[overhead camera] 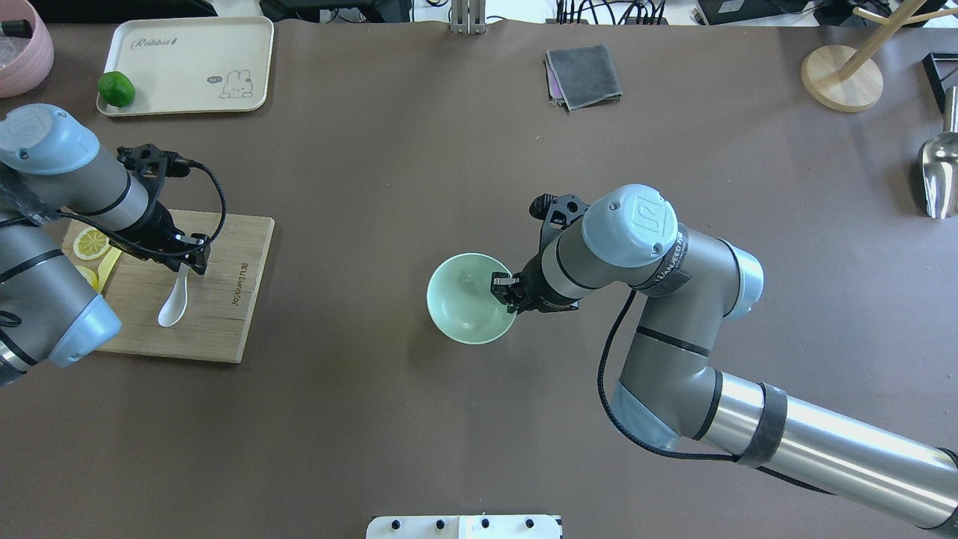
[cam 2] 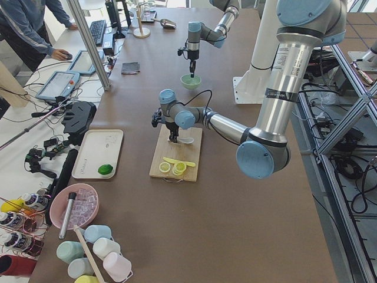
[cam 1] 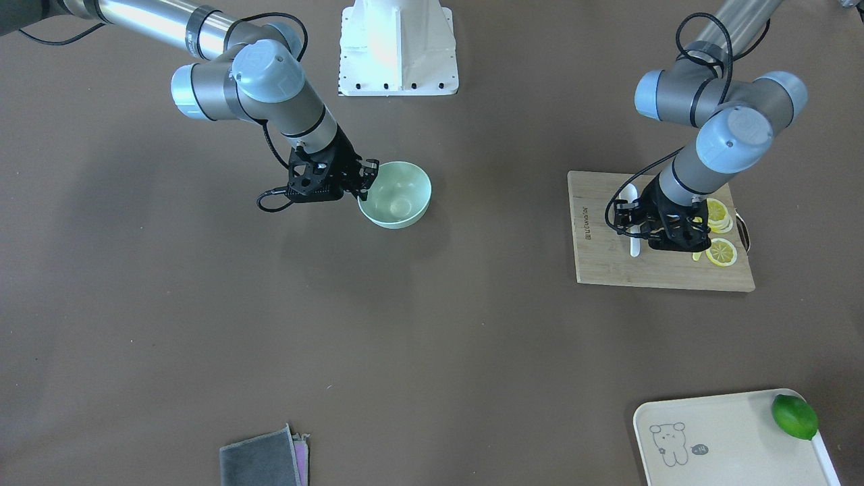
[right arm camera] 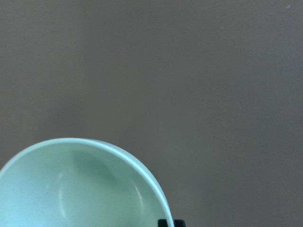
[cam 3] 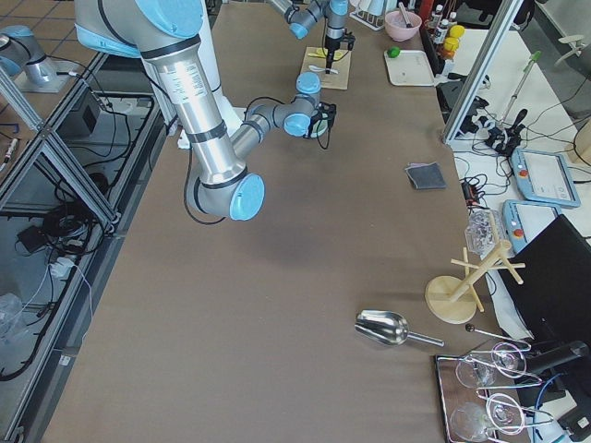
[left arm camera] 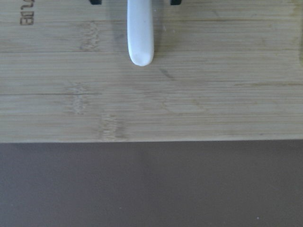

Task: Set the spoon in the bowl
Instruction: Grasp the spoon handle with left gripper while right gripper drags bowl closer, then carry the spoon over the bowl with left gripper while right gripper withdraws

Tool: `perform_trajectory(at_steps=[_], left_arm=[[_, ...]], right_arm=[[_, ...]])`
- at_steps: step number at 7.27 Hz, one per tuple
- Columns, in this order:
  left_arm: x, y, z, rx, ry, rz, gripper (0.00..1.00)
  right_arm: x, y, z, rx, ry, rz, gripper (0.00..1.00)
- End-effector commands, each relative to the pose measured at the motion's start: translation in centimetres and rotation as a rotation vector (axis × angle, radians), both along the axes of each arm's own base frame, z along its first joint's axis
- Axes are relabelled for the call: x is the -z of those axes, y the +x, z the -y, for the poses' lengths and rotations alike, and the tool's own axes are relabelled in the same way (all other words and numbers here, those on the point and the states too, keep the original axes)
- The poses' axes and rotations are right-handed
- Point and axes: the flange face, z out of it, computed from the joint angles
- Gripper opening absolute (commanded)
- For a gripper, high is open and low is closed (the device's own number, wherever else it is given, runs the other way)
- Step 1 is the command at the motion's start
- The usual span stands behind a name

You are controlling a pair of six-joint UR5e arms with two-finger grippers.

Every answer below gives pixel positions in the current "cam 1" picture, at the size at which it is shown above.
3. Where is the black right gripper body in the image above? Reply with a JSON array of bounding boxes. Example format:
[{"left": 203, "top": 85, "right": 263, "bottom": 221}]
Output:
[{"left": 286, "top": 128, "right": 365, "bottom": 203}]

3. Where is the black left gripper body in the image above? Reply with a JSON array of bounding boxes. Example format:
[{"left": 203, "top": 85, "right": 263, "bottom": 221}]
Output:
[{"left": 613, "top": 180, "right": 711, "bottom": 253}]

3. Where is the light green bowl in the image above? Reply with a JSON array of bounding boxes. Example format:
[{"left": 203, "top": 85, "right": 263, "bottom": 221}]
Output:
[{"left": 358, "top": 161, "right": 432, "bottom": 230}]

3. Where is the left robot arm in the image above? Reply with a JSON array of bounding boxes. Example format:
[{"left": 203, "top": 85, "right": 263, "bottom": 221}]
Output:
[{"left": 604, "top": 1, "right": 809, "bottom": 252}]

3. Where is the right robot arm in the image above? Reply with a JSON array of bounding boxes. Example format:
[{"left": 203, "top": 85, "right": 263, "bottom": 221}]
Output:
[{"left": 2, "top": 1, "right": 379, "bottom": 204}]

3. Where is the stacked lemon slice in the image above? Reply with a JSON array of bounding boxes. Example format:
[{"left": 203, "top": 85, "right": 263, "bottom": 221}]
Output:
[{"left": 705, "top": 198, "right": 734, "bottom": 234}]

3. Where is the bamboo cutting board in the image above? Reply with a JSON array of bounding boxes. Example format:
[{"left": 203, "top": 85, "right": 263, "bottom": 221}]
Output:
[{"left": 567, "top": 170, "right": 755, "bottom": 292}]

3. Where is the cream rabbit tray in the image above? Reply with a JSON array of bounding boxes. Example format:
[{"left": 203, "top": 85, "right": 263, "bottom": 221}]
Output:
[{"left": 632, "top": 388, "right": 840, "bottom": 485}]

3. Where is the green lime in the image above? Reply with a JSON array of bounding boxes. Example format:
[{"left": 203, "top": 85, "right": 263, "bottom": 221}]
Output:
[{"left": 771, "top": 394, "right": 819, "bottom": 441}]

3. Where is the grey folded cloth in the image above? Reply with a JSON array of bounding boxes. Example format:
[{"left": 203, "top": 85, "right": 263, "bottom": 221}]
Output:
[{"left": 219, "top": 423, "right": 311, "bottom": 485}]

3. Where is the lemon slice near handle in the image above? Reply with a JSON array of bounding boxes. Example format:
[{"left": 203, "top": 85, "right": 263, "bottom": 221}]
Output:
[{"left": 705, "top": 238, "right": 738, "bottom": 267}]

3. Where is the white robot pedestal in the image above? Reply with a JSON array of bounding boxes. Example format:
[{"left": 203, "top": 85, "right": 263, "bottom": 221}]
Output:
[{"left": 337, "top": 1, "right": 460, "bottom": 97}]

